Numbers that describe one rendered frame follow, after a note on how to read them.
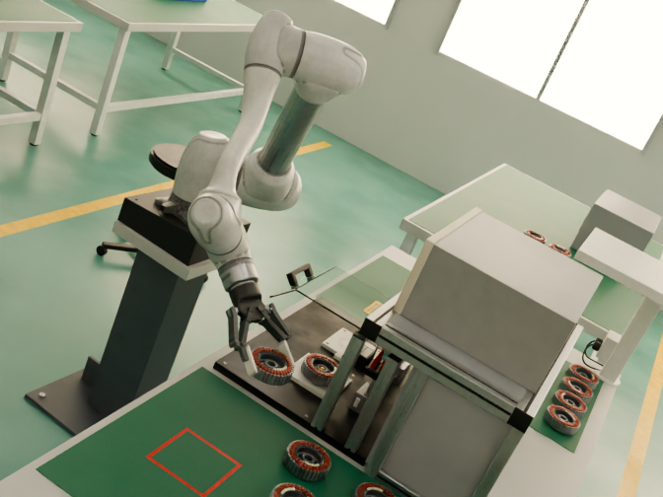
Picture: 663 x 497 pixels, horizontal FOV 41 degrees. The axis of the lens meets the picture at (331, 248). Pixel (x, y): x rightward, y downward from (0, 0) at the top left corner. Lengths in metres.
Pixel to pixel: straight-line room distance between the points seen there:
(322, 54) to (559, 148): 4.70
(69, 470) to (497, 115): 5.53
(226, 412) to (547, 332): 0.79
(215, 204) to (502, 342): 0.74
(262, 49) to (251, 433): 0.97
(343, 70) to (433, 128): 4.80
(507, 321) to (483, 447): 0.29
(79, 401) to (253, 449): 1.29
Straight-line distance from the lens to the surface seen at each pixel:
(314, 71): 2.36
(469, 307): 2.10
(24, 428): 3.17
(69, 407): 3.28
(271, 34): 2.36
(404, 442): 2.17
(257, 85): 2.31
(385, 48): 7.25
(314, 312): 2.76
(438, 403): 2.09
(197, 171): 2.79
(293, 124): 2.56
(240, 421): 2.20
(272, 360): 2.11
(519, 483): 2.52
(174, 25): 5.71
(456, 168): 7.13
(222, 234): 2.00
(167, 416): 2.13
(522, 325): 2.08
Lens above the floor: 2.01
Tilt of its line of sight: 22 degrees down
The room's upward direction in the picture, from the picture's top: 23 degrees clockwise
